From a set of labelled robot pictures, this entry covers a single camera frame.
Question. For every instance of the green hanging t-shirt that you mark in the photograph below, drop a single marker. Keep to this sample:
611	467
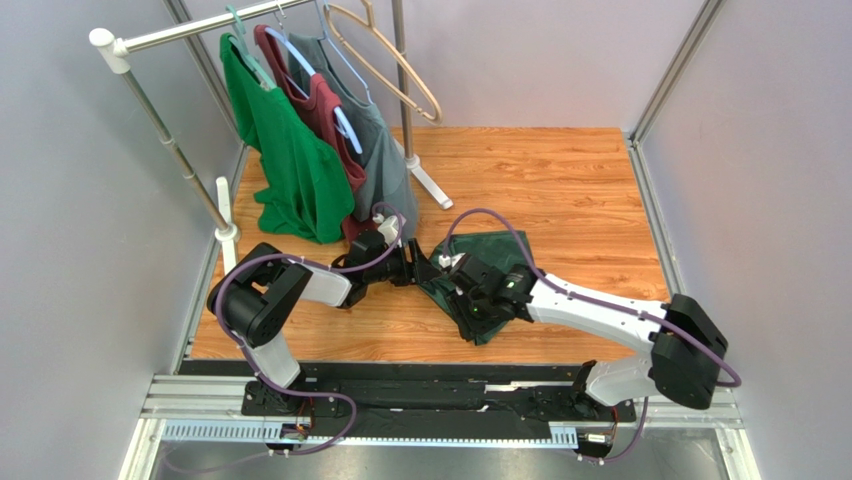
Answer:
307	193

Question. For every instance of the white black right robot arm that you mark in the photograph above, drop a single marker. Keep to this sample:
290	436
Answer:
677	350

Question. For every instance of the teal plastic hanger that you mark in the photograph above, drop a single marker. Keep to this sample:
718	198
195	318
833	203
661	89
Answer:
252	64

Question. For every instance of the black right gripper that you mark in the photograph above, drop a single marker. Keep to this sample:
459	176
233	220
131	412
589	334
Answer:
462	283

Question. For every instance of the aluminium front frame rail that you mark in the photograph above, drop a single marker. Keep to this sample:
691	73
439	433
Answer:
213	419

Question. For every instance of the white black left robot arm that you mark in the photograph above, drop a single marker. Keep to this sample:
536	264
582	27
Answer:
254	300

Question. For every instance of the grey-blue hanging shirt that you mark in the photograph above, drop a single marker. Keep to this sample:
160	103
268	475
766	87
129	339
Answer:
387	178

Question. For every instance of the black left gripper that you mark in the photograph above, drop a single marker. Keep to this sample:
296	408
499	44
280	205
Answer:
422	269

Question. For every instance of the dark green cloth napkin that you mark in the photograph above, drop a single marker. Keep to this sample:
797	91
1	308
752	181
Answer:
498	249

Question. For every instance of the aluminium frame rail right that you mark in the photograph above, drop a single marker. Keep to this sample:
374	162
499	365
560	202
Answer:
651	163

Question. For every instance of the maroon hanging shirt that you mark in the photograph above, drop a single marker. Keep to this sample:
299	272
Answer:
318	106

